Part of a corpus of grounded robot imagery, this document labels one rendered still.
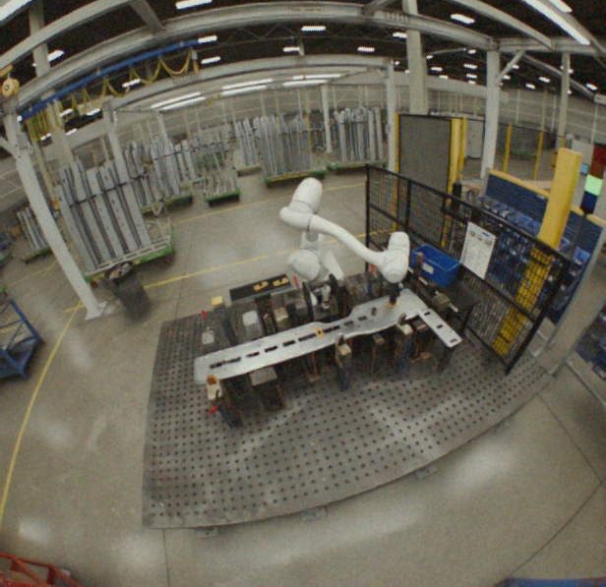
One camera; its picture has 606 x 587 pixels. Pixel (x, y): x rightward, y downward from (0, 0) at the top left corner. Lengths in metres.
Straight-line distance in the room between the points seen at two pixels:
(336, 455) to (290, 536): 0.86
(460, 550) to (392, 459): 1.07
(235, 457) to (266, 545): 0.84
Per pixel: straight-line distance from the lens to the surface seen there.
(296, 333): 1.46
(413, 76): 8.84
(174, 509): 1.58
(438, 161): 3.42
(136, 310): 3.93
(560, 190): 1.43
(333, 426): 1.48
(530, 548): 2.51
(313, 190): 1.47
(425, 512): 2.15
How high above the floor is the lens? 2.07
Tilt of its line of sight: 37 degrees down
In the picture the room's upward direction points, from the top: 8 degrees counter-clockwise
